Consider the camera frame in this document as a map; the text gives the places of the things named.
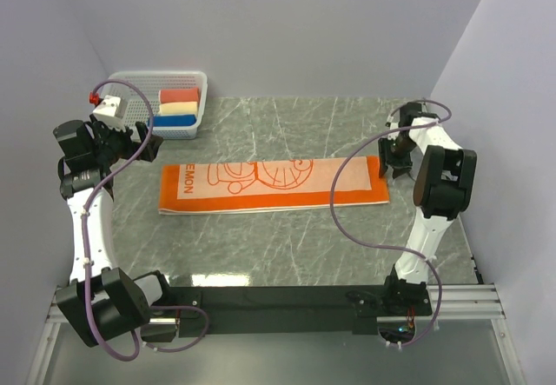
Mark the blue rolled towel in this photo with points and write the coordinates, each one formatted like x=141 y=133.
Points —
x=174 y=121

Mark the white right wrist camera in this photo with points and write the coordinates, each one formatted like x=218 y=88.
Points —
x=391 y=123

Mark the white plastic basket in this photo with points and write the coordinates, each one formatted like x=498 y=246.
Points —
x=136 y=87

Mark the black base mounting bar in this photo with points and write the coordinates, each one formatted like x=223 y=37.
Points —
x=291 y=309

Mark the orange cartoon towel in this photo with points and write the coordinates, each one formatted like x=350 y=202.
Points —
x=194 y=188

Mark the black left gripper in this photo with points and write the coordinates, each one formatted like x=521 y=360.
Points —
x=124 y=135

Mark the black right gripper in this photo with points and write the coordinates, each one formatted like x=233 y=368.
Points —
x=383 y=153

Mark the red rolled towel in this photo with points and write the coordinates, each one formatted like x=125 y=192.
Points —
x=179 y=95

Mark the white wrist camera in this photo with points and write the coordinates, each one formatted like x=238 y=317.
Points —
x=391 y=123
x=111 y=112

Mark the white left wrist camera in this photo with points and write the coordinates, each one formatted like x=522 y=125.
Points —
x=111 y=112

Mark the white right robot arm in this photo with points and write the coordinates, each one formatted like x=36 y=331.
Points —
x=442 y=190

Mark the cream rolled towel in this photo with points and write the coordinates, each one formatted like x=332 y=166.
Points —
x=179 y=108

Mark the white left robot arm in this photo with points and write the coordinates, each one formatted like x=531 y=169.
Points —
x=101 y=301

